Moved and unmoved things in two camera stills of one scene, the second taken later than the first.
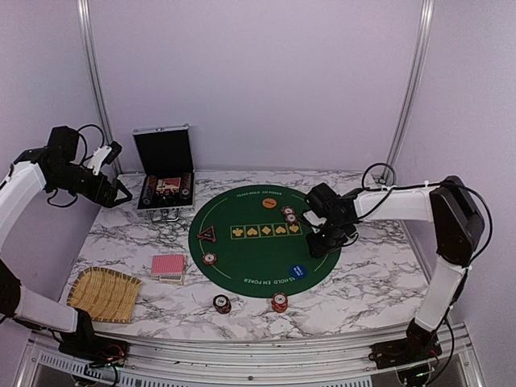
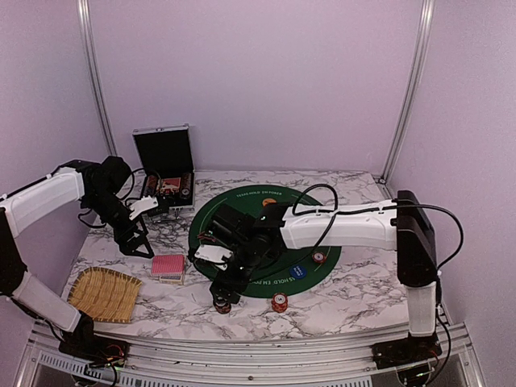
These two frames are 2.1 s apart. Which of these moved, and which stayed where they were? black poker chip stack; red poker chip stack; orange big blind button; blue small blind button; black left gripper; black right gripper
Moved: black left gripper; black right gripper
Stayed: red poker chip stack; orange big blind button; black poker chip stack; blue small blind button
